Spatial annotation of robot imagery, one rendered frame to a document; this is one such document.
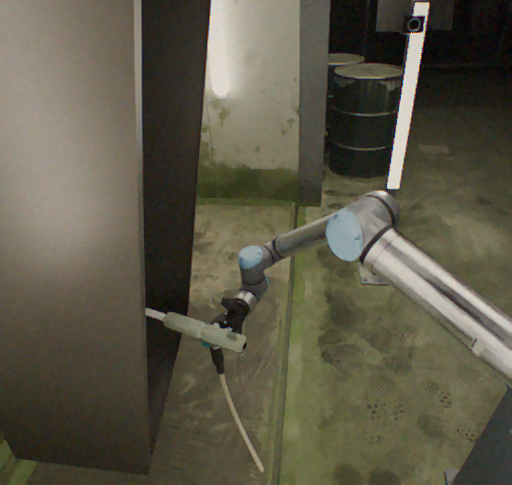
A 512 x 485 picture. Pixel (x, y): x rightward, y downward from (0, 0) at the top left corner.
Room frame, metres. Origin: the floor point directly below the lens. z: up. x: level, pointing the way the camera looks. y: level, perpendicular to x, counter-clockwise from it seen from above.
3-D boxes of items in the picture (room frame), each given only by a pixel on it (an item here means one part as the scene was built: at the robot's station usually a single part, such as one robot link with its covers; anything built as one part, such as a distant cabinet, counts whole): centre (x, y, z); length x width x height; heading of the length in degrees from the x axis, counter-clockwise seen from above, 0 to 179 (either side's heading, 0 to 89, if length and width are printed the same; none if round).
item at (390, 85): (3.20, -1.02, 0.44); 0.59 x 0.58 x 0.89; 5
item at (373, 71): (3.20, -1.02, 0.86); 0.54 x 0.54 x 0.01
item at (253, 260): (1.10, 0.02, 0.62); 0.12 x 0.09 x 0.12; 129
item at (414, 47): (1.65, -0.71, 1.02); 0.06 x 0.02 x 0.83; 81
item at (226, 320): (0.93, 0.10, 0.50); 0.12 x 0.08 x 0.09; 152
